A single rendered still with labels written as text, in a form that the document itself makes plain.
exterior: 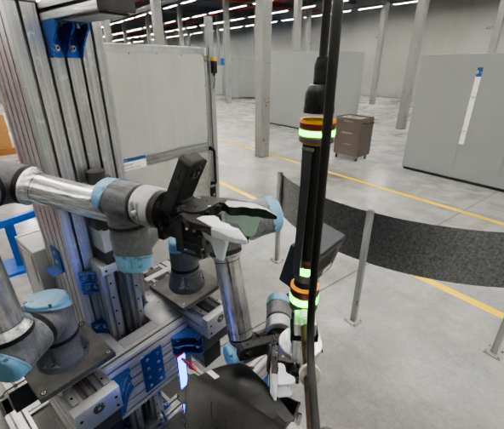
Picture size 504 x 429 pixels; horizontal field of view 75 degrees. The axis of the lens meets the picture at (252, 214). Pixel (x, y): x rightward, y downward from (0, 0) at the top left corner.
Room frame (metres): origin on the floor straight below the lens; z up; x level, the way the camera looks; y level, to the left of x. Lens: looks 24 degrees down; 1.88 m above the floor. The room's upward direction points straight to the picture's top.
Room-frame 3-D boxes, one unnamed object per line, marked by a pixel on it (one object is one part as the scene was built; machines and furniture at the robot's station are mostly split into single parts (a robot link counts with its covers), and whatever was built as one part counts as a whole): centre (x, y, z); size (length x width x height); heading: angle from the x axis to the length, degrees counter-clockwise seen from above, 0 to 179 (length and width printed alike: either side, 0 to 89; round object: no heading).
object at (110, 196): (0.60, 0.25, 1.64); 0.11 x 0.08 x 0.09; 60
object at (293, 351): (0.40, -0.08, 1.50); 0.09 x 0.07 x 0.10; 175
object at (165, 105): (2.29, 0.69, 1.10); 1.21 x 0.06 x 2.20; 140
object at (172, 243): (1.15, 0.27, 1.20); 0.13 x 0.12 x 0.14; 121
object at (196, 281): (1.15, 0.27, 1.09); 0.15 x 0.15 x 0.10
